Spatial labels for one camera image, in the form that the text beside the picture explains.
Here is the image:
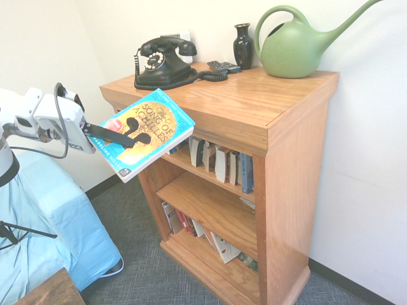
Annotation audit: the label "black cover paperback book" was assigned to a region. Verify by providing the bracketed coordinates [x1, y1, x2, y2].
[189, 136, 205, 168]

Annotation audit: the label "blue cover tall book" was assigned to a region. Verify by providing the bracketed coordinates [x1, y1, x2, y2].
[240, 152, 255, 195]

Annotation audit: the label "paperback book white page edges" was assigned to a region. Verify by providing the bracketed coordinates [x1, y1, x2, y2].
[215, 145, 231, 184]
[203, 141, 219, 173]
[228, 151, 242, 187]

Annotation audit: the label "blue spine thin book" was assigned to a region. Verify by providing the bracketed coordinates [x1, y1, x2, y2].
[167, 139, 189, 156]

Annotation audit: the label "loose paper cards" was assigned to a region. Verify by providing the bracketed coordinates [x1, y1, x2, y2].
[240, 196, 256, 212]

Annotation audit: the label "blue cloth covered furniture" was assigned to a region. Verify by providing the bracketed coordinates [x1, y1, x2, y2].
[0, 147, 124, 293]

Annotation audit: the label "black tripod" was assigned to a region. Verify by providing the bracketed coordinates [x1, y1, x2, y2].
[0, 220, 59, 252]

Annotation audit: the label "oak wooden bookshelf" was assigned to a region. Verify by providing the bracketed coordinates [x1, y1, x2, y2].
[99, 62, 340, 305]

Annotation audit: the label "red spine paperback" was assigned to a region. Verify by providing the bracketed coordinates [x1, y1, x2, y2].
[176, 209, 192, 236]

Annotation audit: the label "black ceramic vase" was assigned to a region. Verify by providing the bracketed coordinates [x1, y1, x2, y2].
[234, 23, 254, 71]

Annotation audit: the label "white cover paperback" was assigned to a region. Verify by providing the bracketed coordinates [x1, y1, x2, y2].
[190, 219, 205, 238]

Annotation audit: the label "teal gold paperback book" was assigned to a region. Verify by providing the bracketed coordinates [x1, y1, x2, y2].
[88, 88, 195, 184]

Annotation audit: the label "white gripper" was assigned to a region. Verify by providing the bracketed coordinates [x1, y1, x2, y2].
[33, 93, 136, 155]

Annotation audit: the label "black remote control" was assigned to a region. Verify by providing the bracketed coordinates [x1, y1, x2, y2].
[222, 61, 242, 74]
[207, 60, 229, 73]

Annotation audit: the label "black rotary telephone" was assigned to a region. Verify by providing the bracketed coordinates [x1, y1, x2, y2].
[133, 36, 229, 91]

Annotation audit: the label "dark wooden table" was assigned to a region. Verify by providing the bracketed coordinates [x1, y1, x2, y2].
[15, 266, 86, 305]

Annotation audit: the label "green picture flat book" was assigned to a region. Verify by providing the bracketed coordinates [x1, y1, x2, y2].
[237, 252, 259, 273]

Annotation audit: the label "white illustrated large book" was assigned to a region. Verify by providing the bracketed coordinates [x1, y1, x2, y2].
[209, 231, 242, 264]

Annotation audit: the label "green plastic watering can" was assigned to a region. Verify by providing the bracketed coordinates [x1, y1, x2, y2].
[253, 0, 385, 79]

